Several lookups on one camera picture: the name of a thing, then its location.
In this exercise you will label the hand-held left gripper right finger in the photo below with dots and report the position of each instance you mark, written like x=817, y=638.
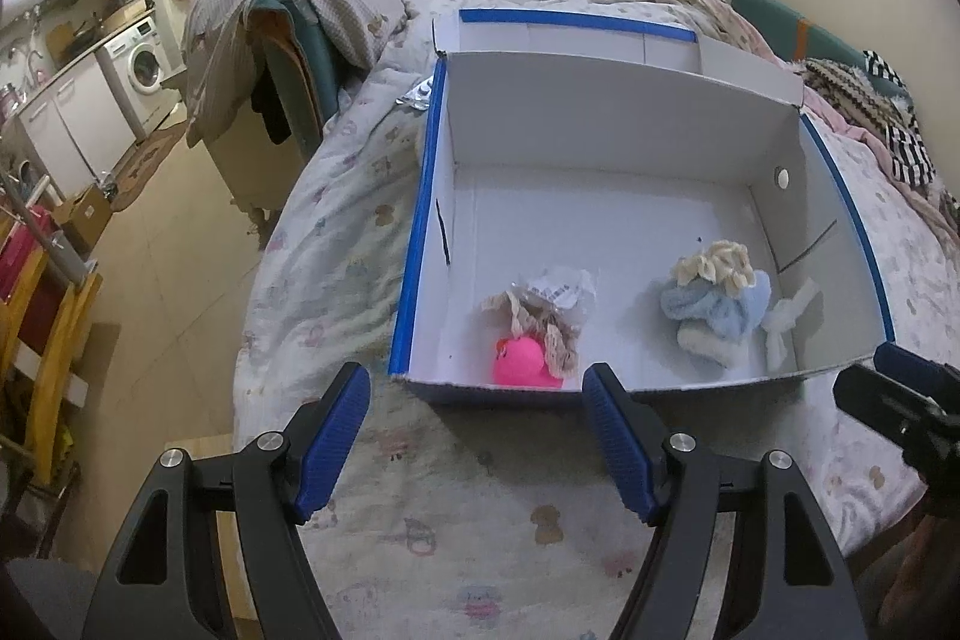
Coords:
x=619, y=445

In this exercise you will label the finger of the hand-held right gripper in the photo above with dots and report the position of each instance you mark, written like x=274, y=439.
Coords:
x=919, y=374
x=881, y=404

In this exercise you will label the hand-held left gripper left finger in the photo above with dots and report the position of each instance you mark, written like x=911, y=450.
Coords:
x=334, y=437

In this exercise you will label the beige lace scrunchie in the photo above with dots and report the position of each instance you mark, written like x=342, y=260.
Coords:
x=559, y=347

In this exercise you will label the small white cloth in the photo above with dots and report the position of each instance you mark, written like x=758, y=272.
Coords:
x=784, y=321

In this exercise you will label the pink rubber duck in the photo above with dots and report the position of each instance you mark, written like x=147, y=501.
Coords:
x=521, y=362

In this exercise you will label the light blue fluffy cloth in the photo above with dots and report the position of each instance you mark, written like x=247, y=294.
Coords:
x=720, y=321

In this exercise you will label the clear plastic labelled packet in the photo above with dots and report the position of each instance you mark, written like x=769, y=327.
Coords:
x=559, y=291

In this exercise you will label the cream ruffled scrunchie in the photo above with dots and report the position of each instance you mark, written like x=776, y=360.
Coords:
x=716, y=265

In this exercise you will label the blue cardboard box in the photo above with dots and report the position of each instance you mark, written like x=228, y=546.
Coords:
x=600, y=212

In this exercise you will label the person's right hand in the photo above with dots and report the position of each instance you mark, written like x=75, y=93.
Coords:
x=930, y=565

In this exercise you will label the black white striped cloth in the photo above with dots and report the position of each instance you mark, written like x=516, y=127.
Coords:
x=904, y=145

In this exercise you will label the light wooden cabinet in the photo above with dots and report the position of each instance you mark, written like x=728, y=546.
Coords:
x=240, y=175

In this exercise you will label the yellow wooden chair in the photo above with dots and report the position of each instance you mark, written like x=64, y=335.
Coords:
x=52, y=355

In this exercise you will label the beige knitted cloth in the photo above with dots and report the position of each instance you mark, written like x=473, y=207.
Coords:
x=847, y=89

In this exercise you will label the small cardboard box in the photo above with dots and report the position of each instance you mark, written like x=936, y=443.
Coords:
x=86, y=218

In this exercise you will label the black hanging cloth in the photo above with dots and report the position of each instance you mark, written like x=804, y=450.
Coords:
x=271, y=111

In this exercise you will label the person's grey trouser leg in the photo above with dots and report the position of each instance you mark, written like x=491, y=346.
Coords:
x=45, y=602

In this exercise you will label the brown floor rug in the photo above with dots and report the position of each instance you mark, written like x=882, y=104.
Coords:
x=146, y=160

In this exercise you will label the red cloth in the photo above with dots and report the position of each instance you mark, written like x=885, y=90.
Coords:
x=19, y=280

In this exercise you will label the silver pill blister pack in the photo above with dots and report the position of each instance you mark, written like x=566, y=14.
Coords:
x=416, y=94

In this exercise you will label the teal jacket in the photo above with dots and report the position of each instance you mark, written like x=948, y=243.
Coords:
x=307, y=63

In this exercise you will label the teal padded headboard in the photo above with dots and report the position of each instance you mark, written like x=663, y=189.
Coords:
x=772, y=25

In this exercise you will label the white kitchen cabinet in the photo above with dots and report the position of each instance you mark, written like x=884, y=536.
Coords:
x=71, y=123

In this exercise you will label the white washing machine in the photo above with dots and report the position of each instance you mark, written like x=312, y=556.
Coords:
x=135, y=70

